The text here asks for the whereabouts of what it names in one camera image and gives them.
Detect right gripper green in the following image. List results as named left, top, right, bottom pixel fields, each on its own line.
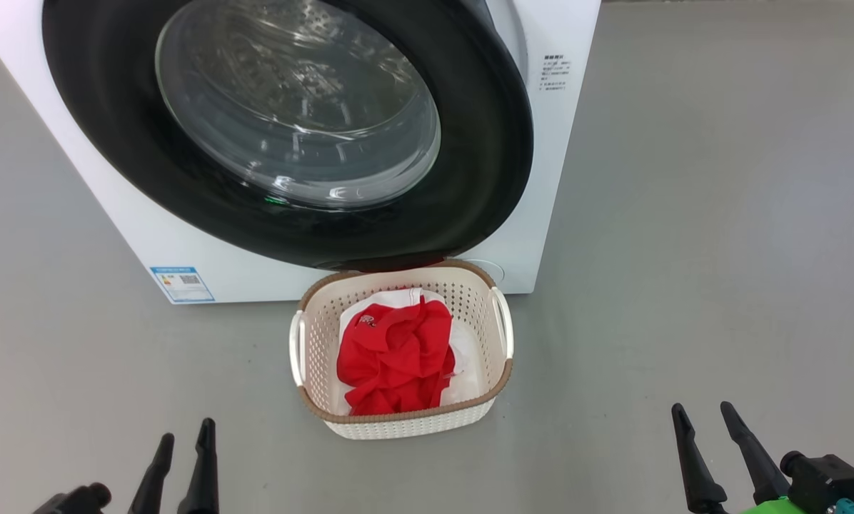
left=671, top=401, right=836, bottom=514

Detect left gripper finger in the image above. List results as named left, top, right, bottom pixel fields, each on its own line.
left=177, top=418, right=219, bottom=514
left=128, top=433, right=175, bottom=514

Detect red and white clothes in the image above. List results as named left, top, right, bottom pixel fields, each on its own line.
left=334, top=288, right=482, bottom=415

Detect black round glass door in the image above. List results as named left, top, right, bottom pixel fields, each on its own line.
left=41, top=0, right=535, bottom=272

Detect cream perforated laundry basket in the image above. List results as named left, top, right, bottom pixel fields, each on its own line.
left=289, top=259, right=514, bottom=440

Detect white washing machine body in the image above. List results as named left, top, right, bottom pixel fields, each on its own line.
left=0, top=0, right=603, bottom=305

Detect blue energy label sticker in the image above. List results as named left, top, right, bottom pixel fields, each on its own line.
left=150, top=266, right=216, bottom=305

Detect round white filter cover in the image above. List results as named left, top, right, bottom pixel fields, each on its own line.
left=463, top=258, right=506, bottom=288

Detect printed text sticker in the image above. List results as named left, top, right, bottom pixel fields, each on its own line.
left=539, top=54, right=573, bottom=92

